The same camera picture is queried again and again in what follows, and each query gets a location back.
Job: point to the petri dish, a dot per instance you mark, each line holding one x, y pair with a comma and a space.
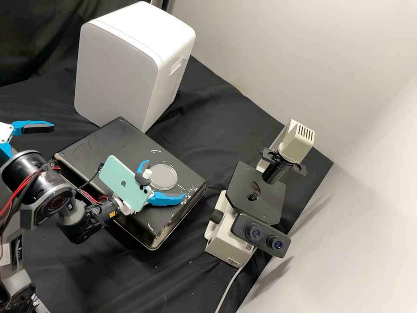
164, 177

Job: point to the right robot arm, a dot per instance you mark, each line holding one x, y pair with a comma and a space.
24, 168

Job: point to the cream microscope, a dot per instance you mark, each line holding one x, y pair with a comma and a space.
224, 236

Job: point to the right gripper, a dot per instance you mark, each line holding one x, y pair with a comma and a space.
126, 208

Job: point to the black tray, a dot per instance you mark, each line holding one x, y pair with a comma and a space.
94, 146

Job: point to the white box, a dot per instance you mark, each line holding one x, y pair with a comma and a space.
130, 65

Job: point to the right wrist camera phone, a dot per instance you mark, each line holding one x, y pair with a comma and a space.
119, 177

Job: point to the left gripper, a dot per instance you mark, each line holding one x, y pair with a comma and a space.
4, 132

